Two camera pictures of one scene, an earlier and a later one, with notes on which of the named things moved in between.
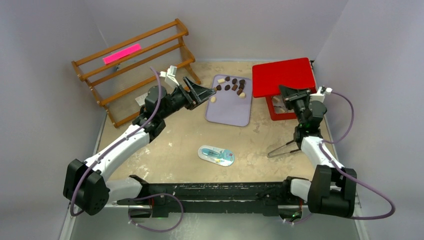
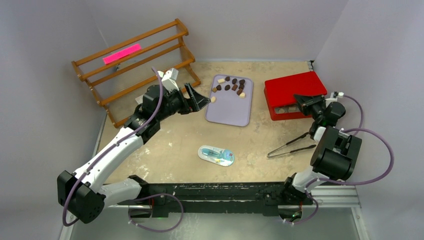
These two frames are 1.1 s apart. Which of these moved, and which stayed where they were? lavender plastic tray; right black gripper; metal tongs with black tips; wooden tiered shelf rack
Moved: right black gripper
Stayed: lavender plastic tray; metal tongs with black tips; wooden tiered shelf rack
